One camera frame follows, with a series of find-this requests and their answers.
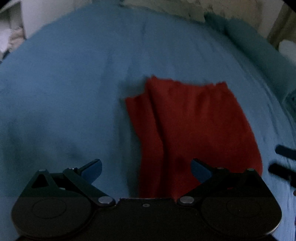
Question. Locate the folded teal blanket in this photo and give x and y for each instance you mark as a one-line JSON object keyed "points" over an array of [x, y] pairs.
{"points": [[249, 46]]}

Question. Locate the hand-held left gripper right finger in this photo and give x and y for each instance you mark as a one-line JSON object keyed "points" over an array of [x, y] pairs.
{"points": [[198, 172]]}

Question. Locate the white shelf unit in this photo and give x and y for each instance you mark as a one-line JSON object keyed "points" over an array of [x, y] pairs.
{"points": [[11, 14]]}

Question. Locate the folded white towels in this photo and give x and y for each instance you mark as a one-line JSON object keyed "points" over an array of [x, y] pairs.
{"points": [[11, 37]]}

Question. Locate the blue bed sheet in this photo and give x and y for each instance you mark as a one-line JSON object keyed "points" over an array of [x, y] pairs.
{"points": [[69, 92]]}

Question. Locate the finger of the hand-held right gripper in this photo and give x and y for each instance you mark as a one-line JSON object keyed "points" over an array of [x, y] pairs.
{"points": [[282, 172], [286, 152]]}

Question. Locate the red knit sweater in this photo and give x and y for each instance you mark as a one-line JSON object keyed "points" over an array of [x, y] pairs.
{"points": [[192, 129]]}

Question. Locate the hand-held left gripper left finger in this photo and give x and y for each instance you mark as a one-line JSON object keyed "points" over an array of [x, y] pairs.
{"points": [[93, 171]]}

